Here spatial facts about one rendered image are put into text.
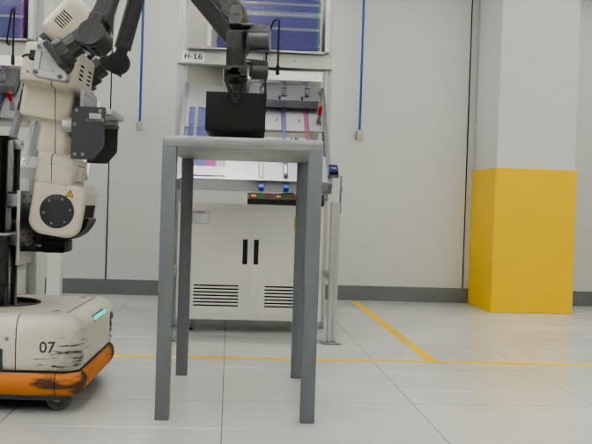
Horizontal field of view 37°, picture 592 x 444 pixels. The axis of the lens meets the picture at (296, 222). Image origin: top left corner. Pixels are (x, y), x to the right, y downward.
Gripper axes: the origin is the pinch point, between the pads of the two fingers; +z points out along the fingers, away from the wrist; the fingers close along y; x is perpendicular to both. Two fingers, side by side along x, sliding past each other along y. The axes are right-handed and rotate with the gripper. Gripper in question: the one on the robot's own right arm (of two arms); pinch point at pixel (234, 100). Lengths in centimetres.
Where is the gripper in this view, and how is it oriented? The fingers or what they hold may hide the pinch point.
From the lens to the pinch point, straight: 256.5
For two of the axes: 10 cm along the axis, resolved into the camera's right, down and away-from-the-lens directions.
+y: -0.5, -0.1, 10.0
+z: -0.2, 10.0, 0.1
